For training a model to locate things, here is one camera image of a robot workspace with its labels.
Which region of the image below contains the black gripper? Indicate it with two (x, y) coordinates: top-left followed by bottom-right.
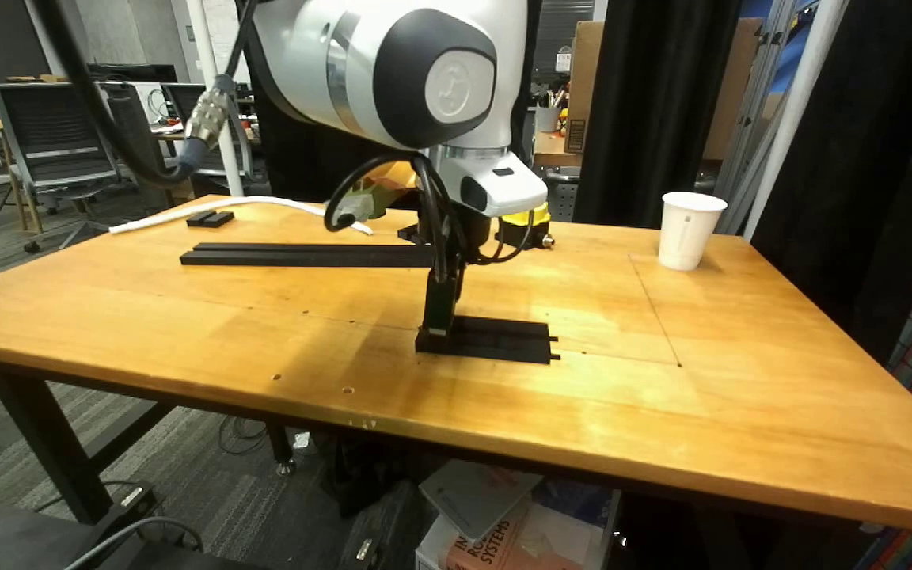
(419, 200), (497, 343)

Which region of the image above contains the black grooved track piece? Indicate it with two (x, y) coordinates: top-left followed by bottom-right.
(178, 241), (279, 268)
(265, 241), (370, 268)
(413, 310), (563, 367)
(361, 242), (437, 272)

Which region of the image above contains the yellow red emergency stop button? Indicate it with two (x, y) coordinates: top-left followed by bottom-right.
(490, 201), (559, 254)

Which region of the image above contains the grey folder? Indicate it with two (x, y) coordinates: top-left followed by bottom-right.
(414, 457), (546, 544)

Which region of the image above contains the white flexible tube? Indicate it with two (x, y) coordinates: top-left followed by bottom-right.
(106, 192), (377, 241)

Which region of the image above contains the short black grooved block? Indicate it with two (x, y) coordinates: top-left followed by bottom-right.
(183, 206), (237, 232)

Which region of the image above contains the white paper cup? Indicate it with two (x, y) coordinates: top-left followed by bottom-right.
(655, 190), (731, 275)

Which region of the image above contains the brown cardboard box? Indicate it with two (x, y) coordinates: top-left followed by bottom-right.
(563, 15), (607, 153)

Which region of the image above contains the white box with red print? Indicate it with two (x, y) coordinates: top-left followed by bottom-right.
(413, 486), (625, 570)

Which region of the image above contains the black table brace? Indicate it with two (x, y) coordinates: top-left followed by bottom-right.
(87, 399), (182, 475)

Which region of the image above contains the white pole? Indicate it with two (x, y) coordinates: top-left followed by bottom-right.
(182, 0), (252, 200)
(738, 0), (853, 242)

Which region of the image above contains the black table leg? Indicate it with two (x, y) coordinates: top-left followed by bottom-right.
(0, 358), (116, 527)

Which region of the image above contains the grey office desk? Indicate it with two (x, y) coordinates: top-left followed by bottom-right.
(0, 77), (126, 214)

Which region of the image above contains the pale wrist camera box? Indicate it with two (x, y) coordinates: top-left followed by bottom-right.
(325, 158), (420, 233)

